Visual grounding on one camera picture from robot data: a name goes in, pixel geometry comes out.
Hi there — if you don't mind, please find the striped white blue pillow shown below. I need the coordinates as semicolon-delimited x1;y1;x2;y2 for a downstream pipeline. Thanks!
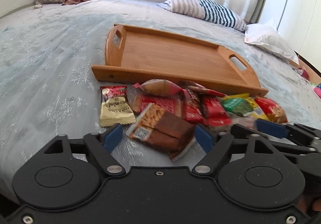
158;0;247;33

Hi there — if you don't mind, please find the long red stick packet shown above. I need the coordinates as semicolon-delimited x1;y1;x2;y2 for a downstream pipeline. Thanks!
184;81;226;98

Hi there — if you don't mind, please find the yellow snack packet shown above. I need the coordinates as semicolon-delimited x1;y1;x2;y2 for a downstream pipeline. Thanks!
220;93;269;121

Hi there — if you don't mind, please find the brown almond bar packet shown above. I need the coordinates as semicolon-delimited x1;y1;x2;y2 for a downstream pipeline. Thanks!
126;103;196;161

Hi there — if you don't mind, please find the light blue bedspread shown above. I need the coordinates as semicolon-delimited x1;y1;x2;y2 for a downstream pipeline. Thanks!
1;0;320;200

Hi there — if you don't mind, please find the red clear cracker packet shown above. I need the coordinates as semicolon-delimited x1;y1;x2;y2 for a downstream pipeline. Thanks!
126;85;182;117

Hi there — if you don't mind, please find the beige red pillow snack packet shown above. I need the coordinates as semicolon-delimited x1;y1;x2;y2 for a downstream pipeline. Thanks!
133;79;182;97

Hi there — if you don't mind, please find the dark red chocolate bar packet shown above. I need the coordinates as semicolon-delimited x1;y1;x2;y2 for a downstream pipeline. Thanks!
183;89;207;126

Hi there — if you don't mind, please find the wooden serving tray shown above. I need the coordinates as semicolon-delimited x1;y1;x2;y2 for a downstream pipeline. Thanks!
92;24;268;96

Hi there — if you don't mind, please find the gold red candy packet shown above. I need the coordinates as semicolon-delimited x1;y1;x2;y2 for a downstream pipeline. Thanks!
99;85;136;127

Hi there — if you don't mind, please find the white red rice cracker packet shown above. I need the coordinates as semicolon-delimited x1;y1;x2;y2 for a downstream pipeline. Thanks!
210;115;258;134

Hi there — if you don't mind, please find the green peas packet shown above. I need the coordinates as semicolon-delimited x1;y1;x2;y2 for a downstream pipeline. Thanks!
221;98;254;117

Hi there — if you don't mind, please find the red peanut snack packet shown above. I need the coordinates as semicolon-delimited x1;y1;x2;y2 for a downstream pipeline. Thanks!
254;97;288;124

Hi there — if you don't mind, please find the red wafer bar packet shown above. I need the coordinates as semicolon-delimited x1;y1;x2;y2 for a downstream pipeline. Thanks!
202;96;232;127

